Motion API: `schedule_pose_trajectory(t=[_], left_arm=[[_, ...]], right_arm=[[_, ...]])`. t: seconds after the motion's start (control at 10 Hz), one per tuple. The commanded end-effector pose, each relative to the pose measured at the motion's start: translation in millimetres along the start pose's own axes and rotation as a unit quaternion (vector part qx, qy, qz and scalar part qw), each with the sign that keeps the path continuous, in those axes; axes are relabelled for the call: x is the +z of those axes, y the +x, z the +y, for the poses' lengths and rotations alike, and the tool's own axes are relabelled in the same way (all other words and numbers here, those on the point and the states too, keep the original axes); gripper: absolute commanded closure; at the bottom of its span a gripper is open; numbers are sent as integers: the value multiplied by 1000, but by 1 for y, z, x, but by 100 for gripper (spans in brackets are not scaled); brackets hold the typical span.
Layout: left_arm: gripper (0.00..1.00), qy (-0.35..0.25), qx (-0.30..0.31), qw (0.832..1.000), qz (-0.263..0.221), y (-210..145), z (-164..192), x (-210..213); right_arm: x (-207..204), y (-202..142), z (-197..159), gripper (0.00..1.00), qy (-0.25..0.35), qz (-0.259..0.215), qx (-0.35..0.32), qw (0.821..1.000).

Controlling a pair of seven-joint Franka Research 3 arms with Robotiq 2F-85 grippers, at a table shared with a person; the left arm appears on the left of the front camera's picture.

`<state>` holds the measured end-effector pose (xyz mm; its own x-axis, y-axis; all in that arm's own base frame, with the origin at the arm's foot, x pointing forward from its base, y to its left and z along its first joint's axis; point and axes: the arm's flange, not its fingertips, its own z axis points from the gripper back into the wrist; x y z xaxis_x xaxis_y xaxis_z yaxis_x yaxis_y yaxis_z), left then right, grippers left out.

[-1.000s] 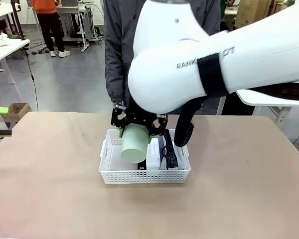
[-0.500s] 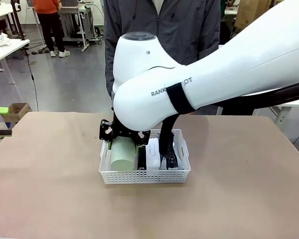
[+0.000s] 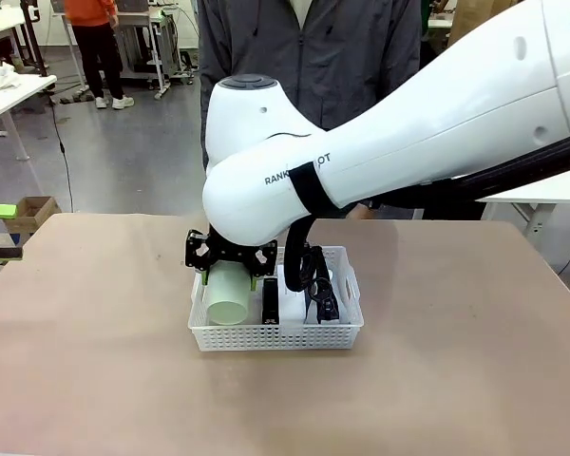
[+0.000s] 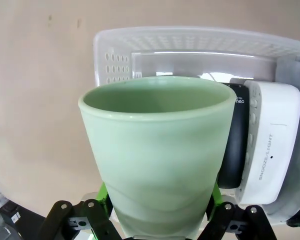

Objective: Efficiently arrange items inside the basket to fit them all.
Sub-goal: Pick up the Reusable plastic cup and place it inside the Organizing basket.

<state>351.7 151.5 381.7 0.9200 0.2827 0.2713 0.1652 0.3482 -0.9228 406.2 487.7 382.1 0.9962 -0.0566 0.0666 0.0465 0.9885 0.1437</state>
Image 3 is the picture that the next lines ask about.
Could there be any black velcro strap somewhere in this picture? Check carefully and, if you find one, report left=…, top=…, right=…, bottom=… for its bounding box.
left=289, top=161, right=339, bottom=214

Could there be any black floor cable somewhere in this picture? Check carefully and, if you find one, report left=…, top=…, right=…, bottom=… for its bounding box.
left=50, top=92, right=76, bottom=214

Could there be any white table with cloth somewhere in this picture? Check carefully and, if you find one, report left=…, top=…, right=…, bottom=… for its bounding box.
left=0, top=70, right=59, bottom=163

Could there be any large white table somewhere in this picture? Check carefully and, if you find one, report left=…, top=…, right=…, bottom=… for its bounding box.
left=473, top=176, right=570, bottom=239

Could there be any white perforated plastic basket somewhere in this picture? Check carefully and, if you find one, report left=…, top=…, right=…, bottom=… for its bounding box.
left=186, top=245, right=366, bottom=352

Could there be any white rectangular box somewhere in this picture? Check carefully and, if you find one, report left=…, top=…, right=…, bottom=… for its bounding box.
left=276, top=263, right=311, bottom=327

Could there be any person in orange top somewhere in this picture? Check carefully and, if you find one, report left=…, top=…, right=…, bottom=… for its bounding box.
left=63, top=0, right=136, bottom=111

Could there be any pale green plastic cup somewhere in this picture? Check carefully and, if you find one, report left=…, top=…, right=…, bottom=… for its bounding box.
left=205, top=259, right=252, bottom=328

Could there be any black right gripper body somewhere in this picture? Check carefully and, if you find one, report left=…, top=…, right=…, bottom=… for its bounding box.
left=210, top=236, right=257, bottom=271

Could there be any black stand pole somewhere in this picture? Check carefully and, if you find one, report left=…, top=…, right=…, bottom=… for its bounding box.
left=20, top=0, right=49, bottom=78

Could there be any person in grey zip jacket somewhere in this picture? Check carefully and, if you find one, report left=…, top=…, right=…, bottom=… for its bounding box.
left=198, top=0, right=431, bottom=220

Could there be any white background workbench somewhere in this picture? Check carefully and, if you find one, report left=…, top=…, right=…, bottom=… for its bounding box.
left=50, top=8, right=178, bottom=101

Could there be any large cardboard box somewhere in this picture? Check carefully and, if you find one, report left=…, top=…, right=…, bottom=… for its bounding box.
left=447, top=0, right=494, bottom=49

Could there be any black right arm cable sleeve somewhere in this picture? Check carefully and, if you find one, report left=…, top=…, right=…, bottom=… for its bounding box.
left=284, top=136, right=570, bottom=294

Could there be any small open cardboard box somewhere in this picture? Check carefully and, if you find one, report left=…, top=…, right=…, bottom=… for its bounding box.
left=3, top=195, right=62, bottom=235

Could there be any black stapler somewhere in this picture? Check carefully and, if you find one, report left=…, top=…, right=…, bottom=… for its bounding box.
left=260, top=276, right=282, bottom=326

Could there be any person's left hand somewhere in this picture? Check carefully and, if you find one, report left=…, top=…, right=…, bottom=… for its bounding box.
left=346, top=202, right=377, bottom=220

